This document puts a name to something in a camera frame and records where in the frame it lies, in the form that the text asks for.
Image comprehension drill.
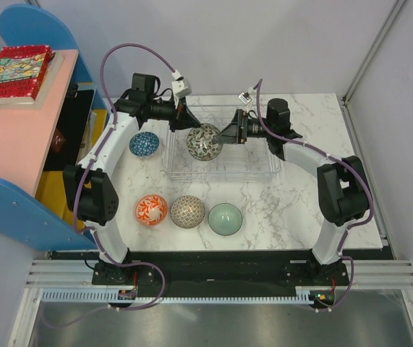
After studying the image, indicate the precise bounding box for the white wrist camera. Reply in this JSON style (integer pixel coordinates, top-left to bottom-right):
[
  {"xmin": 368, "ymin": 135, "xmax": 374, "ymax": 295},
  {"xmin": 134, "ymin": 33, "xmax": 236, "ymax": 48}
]
[
  {"xmin": 238, "ymin": 92, "xmax": 252, "ymax": 105},
  {"xmin": 171, "ymin": 76, "xmax": 192, "ymax": 99}
]

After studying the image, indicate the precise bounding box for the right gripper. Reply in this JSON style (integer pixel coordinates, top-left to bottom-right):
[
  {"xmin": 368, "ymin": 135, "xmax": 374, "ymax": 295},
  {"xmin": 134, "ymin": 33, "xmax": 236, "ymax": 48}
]
[{"xmin": 212, "ymin": 109, "xmax": 273, "ymax": 145}]

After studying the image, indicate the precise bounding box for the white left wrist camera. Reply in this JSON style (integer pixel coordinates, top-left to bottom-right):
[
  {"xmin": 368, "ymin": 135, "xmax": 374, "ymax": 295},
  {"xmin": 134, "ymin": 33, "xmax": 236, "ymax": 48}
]
[{"xmin": 171, "ymin": 76, "xmax": 192, "ymax": 99}]

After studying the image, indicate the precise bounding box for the yellow book on shelf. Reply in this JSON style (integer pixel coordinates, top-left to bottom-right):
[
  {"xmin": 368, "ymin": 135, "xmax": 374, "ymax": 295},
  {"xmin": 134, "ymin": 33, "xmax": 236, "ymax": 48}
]
[{"xmin": 35, "ymin": 109, "xmax": 107, "ymax": 225}]

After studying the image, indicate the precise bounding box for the brown patterned bowl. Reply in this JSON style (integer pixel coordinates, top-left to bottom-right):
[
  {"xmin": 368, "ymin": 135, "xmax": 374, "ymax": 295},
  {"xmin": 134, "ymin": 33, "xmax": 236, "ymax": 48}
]
[{"xmin": 170, "ymin": 195, "xmax": 205, "ymax": 228}]

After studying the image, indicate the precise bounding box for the clear wire dish rack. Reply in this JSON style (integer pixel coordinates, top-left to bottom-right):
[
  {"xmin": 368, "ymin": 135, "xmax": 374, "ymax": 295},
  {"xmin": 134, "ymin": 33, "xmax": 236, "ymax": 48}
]
[{"xmin": 161, "ymin": 104, "xmax": 282, "ymax": 181}]

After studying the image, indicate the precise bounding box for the orange floral bowl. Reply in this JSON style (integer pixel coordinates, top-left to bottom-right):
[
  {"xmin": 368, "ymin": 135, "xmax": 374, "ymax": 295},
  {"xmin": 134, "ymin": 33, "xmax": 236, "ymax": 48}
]
[{"xmin": 134, "ymin": 194, "xmax": 169, "ymax": 226}]

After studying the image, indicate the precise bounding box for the pale green bowl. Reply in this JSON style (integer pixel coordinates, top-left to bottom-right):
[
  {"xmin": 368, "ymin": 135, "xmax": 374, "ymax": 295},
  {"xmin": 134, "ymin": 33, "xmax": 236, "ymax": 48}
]
[{"xmin": 208, "ymin": 203, "xmax": 243, "ymax": 236}]

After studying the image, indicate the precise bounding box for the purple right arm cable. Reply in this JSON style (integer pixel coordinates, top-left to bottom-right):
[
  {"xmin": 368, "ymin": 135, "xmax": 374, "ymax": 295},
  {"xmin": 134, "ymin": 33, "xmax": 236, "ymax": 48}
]
[{"xmin": 247, "ymin": 78, "xmax": 375, "ymax": 314}]

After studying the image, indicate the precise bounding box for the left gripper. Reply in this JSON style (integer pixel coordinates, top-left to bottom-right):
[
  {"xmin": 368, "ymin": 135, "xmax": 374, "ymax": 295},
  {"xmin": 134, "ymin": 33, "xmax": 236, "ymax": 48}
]
[{"xmin": 147, "ymin": 95, "xmax": 201, "ymax": 133}]

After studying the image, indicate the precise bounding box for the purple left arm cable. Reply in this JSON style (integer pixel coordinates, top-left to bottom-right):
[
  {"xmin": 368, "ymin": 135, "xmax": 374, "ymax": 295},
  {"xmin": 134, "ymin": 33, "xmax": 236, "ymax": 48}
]
[{"xmin": 39, "ymin": 43, "xmax": 185, "ymax": 330}]

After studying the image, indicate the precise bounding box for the blue pink bookshelf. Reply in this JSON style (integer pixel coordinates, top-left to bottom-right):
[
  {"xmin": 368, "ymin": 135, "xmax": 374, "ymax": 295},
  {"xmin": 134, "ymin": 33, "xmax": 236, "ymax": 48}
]
[{"xmin": 0, "ymin": 4, "xmax": 97, "ymax": 251}]

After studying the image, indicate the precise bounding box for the white cable duct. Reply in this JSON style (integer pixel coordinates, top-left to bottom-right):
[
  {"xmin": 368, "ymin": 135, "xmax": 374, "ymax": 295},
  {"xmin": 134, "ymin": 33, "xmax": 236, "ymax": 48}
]
[{"xmin": 41, "ymin": 288, "xmax": 315, "ymax": 304}]

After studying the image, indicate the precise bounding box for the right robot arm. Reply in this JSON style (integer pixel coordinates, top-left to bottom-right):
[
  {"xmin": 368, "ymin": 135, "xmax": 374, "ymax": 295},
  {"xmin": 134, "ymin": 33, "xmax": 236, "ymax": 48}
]
[{"xmin": 212, "ymin": 98, "xmax": 372, "ymax": 285}]

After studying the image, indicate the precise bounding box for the black book on shelf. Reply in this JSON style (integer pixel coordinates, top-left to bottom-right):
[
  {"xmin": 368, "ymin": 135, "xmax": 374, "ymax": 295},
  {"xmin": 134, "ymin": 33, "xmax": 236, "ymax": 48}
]
[{"xmin": 43, "ymin": 88, "xmax": 95, "ymax": 171}]

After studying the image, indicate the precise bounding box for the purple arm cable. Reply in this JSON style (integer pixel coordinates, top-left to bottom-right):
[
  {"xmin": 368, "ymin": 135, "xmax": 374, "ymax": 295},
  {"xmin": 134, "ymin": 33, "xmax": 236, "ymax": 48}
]
[
  {"xmin": 247, "ymin": 78, "xmax": 375, "ymax": 314},
  {"xmin": 39, "ymin": 43, "xmax": 185, "ymax": 330}
]

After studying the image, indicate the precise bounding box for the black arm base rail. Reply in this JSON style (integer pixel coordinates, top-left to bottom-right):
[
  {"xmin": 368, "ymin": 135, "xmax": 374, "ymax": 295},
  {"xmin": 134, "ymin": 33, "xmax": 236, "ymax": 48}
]
[{"xmin": 48, "ymin": 247, "xmax": 397, "ymax": 299}]

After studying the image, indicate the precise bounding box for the beige book under red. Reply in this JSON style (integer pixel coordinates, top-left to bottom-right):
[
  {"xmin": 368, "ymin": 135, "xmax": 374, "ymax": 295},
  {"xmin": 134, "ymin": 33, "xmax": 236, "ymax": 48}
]
[{"xmin": 0, "ymin": 51, "xmax": 64, "ymax": 109}]

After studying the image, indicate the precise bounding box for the red illustrated book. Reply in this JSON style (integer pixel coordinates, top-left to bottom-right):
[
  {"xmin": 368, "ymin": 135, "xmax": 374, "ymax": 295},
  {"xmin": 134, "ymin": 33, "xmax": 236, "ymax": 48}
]
[{"xmin": 0, "ymin": 45, "xmax": 54, "ymax": 105}]

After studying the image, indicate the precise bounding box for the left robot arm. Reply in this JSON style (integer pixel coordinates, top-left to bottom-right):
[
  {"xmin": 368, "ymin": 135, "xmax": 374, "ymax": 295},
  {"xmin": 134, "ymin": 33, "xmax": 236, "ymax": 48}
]
[{"xmin": 63, "ymin": 71, "xmax": 200, "ymax": 284}]

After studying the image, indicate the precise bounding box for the blue patterned bowl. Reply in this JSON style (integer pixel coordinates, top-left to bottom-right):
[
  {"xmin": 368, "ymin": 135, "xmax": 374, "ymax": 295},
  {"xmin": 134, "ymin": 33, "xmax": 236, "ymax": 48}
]
[{"xmin": 129, "ymin": 132, "xmax": 160, "ymax": 158}]

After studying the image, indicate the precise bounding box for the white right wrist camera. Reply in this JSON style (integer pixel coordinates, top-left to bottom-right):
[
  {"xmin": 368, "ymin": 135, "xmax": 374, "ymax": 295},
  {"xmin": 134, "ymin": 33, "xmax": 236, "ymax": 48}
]
[{"xmin": 238, "ymin": 92, "xmax": 252, "ymax": 105}]

